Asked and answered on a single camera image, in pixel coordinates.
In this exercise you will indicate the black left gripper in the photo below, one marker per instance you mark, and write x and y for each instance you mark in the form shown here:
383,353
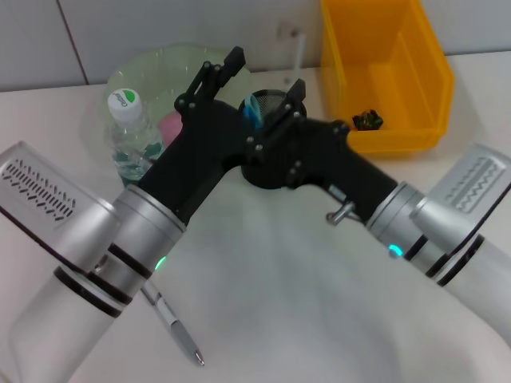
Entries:
199,147

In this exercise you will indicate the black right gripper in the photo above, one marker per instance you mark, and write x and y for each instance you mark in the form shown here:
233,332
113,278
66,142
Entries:
339,167

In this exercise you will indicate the green plastic wrapper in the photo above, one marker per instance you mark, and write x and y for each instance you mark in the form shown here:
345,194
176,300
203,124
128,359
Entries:
367,121

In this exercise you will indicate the pink peach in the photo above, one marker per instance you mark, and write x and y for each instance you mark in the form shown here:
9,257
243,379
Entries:
169,125

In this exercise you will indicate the green label water bottle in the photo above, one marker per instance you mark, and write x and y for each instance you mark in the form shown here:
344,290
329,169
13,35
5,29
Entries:
127,139

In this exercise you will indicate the silver white pen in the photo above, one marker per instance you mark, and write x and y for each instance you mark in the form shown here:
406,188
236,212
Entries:
185,339

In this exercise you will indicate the black mesh pen cup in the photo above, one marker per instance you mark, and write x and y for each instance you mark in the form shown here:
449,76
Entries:
267,175

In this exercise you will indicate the translucent green fruit bowl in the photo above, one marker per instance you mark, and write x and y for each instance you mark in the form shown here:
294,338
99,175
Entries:
159,72

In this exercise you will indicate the yellow plastic bin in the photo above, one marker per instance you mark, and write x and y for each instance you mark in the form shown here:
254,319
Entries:
379,80

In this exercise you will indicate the silver right gripper plug stub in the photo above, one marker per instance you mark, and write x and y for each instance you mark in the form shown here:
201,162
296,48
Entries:
339,213

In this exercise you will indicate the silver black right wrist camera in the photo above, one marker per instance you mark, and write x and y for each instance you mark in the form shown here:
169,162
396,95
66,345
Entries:
467,191

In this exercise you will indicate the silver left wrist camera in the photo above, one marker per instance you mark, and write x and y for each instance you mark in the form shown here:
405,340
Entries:
48,199

